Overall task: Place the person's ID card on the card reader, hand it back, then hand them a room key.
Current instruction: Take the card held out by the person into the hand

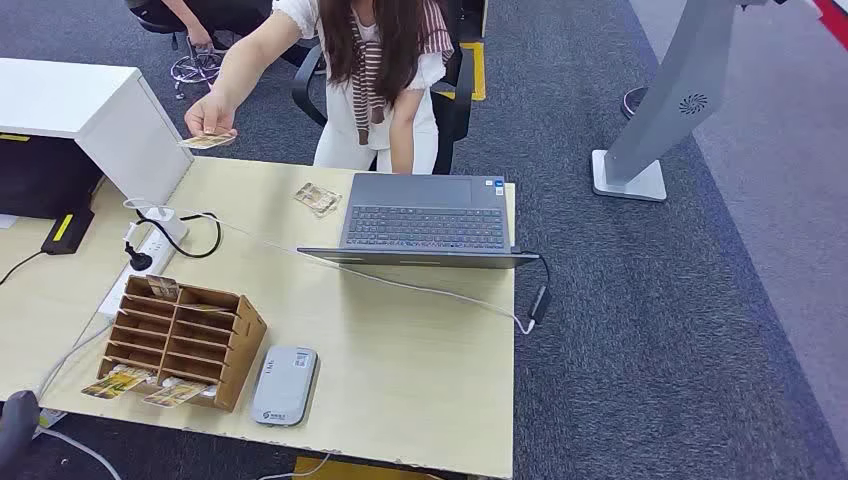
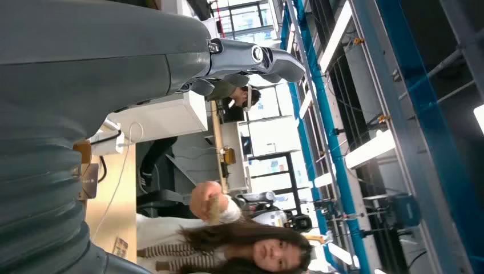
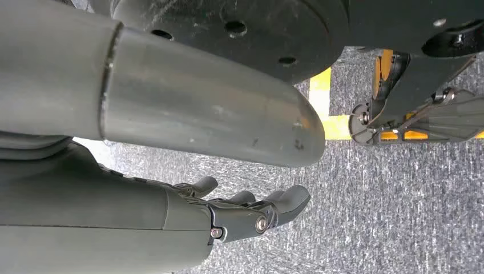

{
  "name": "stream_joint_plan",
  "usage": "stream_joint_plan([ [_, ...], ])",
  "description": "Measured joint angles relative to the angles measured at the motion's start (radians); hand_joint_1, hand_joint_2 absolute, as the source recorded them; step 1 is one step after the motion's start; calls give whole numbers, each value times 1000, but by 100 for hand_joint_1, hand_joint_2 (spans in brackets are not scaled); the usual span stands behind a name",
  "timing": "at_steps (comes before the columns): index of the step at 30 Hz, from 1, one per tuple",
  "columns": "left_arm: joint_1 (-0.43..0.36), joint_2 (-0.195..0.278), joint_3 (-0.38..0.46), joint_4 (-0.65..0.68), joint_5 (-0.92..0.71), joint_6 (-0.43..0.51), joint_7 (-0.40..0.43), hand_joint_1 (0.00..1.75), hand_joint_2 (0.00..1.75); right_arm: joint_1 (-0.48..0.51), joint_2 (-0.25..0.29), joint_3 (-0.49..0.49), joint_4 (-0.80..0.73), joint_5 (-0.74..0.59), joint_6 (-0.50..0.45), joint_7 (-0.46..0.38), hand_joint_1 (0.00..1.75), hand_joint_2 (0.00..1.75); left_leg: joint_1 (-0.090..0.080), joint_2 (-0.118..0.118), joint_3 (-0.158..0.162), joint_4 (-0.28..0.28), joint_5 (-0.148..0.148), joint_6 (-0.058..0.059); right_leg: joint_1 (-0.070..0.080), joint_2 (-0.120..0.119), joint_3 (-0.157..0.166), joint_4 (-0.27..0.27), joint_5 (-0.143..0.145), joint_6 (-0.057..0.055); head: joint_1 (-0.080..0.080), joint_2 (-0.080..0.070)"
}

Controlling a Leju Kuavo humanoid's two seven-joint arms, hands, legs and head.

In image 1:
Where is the grey kiosk stand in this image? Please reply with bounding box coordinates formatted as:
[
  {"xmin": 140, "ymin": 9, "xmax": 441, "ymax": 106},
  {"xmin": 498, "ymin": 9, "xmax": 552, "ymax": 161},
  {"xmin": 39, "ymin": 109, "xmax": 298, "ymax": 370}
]
[{"xmin": 591, "ymin": 0, "xmax": 790, "ymax": 203}]

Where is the long white cable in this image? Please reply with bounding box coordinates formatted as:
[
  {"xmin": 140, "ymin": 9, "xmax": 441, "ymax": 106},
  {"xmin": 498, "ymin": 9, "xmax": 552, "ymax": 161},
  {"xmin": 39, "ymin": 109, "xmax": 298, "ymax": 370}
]
[{"xmin": 121, "ymin": 197, "xmax": 537, "ymax": 337}]

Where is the yellow room key card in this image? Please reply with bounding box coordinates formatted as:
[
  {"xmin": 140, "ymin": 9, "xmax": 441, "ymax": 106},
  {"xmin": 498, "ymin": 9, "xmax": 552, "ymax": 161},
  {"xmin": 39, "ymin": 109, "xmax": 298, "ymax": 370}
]
[{"xmin": 80, "ymin": 369, "xmax": 150, "ymax": 401}]

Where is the chrome stool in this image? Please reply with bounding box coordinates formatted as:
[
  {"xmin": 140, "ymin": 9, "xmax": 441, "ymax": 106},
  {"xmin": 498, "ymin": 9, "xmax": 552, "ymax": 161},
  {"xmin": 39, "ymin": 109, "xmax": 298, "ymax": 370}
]
[{"xmin": 135, "ymin": 13, "xmax": 228, "ymax": 101}]

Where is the black round base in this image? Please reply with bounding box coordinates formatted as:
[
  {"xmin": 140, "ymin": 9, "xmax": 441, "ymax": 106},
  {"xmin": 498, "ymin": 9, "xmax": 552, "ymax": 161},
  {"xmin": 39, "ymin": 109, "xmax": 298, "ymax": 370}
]
[{"xmin": 620, "ymin": 86, "xmax": 651, "ymax": 122}]

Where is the black adapter with cable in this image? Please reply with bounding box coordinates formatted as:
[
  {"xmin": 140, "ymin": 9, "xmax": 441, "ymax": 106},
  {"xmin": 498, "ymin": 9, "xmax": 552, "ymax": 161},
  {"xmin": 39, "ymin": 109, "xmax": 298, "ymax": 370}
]
[{"xmin": 513, "ymin": 250, "xmax": 553, "ymax": 327}]

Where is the thin black cable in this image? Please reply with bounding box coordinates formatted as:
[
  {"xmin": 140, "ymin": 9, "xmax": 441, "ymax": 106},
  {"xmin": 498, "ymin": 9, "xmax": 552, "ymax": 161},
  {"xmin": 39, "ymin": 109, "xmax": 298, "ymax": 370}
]
[{"xmin": 0, "ymin": 250, "xmax": 48, "ymax": 287}]

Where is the person's right hand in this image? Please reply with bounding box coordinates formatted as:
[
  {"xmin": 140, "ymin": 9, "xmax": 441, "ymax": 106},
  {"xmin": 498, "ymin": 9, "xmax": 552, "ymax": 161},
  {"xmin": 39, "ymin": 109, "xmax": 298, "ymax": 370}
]
[{"xmin": 184, "ymin": 92, "xmax": 238, "ymax": 139}]

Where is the black box yellow label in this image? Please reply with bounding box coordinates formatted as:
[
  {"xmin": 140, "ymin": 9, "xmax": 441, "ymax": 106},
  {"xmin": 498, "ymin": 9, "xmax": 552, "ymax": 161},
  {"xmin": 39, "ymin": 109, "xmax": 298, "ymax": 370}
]
[{"xmin": 39, "ymin": 208, "xmax": 96, "ymax": 257}]

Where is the grey card reader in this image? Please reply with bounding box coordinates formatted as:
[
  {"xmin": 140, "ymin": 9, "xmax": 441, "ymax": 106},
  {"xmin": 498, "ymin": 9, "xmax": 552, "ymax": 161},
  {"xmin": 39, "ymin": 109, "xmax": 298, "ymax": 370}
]
[{"xmin": 250, "ymin": 345, "xmax": 320, "ymax": 428}]

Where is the white power strip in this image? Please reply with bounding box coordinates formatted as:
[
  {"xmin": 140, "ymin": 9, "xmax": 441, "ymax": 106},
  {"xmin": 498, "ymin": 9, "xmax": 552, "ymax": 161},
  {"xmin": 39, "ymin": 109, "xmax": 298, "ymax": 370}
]
[{"xmin": 97, "ymin": 225, "xmax": 179, "ymax": 319}]

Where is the dark cabinet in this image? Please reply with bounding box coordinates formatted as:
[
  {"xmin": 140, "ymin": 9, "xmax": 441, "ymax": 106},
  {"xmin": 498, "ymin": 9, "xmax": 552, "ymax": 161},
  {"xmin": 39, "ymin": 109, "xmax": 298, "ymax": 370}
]
[{"xmin": 450, "ymin": 0, "xmax": 490, "ymax": 41}]

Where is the grey power cable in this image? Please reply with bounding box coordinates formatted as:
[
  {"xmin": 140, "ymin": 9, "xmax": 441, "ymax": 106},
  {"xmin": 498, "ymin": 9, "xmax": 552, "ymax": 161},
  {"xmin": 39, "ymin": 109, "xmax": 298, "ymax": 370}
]
[{"xmin": 33, "ymin": 317, "xmax": 127, "ymax": 480}]

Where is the black looped cable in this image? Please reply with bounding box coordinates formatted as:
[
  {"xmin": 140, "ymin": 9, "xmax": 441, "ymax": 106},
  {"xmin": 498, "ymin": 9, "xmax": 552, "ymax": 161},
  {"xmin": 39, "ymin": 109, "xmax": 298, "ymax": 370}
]
[{"xmin": 134, "ymin": 210, "xmax": 223, "ymax": 261}]

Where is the patterned ID card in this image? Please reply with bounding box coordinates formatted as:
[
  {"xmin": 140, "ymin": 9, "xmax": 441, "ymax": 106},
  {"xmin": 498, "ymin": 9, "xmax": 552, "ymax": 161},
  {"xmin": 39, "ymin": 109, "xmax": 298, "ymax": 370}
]
[{"xmin": 178, "ymin": 133, "xmax": 238, "ymax": 150}]

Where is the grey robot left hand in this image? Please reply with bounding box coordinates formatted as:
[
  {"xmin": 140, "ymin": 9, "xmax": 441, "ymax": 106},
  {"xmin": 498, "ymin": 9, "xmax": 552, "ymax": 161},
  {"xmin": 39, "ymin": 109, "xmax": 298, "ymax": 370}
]
[{"xmin": 0, "ymin": 390, "xmax": 42, "ymax": 468}]

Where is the white cabinet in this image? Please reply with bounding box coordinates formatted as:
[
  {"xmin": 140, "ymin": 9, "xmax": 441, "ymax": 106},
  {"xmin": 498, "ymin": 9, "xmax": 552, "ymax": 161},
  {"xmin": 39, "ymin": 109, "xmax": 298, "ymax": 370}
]
[{"xmin": 0, "ymin": 57, "xmax": 195, "ymax": 208}]

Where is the brown slotted card organizer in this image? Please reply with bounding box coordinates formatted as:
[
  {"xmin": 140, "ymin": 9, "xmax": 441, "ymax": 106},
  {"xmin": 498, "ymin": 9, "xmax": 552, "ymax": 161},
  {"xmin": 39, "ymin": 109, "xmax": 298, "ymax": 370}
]
[{"xmin": 96, "ymin": 274, "xmax": 268, "ymax": 413}]

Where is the white cable under desk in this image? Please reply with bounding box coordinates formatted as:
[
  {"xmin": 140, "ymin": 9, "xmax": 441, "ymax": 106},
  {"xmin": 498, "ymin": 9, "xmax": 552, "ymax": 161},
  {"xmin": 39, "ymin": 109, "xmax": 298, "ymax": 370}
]
[{"xmin": 258, "ymin": 453, "xmax": 333, "ymax": 480}]

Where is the grey laptop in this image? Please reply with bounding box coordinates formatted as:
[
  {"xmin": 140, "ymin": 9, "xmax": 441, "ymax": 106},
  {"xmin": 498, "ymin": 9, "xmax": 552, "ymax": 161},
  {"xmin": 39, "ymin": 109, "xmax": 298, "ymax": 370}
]
[{"xmin": 296, "ymin": 172, "xmax": 541, "ymax": 271}]

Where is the white charger plug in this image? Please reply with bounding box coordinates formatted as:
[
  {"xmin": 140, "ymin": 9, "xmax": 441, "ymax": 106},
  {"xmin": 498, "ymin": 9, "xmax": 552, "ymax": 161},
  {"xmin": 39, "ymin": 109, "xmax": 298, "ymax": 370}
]
[{"xmin": 142, "ymin": 207, "xmax": 190, "ymax": 243}]

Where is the black plug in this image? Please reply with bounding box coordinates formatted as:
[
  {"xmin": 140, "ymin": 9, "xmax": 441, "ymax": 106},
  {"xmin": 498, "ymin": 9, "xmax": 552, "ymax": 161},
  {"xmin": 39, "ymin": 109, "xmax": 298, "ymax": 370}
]
[{"xmin": 123, "ymin": 241, "xmax": 154, "ymax": 273}]

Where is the red strip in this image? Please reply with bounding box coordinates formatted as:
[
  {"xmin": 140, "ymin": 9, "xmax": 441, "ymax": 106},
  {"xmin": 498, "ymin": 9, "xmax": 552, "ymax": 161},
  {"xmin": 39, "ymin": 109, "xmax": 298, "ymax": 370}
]
[{"xmin": 811, "ymin": 0, "xmax": 848, "ymax": 51}]

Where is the brown patterned card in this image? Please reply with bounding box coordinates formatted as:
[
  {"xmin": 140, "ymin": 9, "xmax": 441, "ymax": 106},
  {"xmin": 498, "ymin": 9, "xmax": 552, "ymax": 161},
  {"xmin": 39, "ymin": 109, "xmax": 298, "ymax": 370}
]
[{"xmin": 145, "ymin": 275, "xmax": 181, "ymax": 303}]

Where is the person in background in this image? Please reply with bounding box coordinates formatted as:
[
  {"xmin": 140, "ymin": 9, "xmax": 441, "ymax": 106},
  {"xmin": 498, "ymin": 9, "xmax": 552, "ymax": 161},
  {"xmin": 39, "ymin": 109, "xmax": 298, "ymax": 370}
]
[{"xmin": 125, "ymin": 0, "xmax": 274, "ymax": 49}]

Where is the black device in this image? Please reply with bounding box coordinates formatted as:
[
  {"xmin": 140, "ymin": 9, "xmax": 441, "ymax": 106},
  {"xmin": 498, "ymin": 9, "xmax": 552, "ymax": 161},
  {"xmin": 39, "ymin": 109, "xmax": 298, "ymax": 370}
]
[{"xmin": 0, "ymin": 135, "xmax": 106, "ymax": 221}]

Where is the black office chair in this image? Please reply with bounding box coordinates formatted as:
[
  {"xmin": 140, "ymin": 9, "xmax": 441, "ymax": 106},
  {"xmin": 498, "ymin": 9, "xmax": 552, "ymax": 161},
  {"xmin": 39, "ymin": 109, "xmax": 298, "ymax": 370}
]
[{"xmin": 291, "ymin": 42, "xmax": 477, "ymax": 177}]

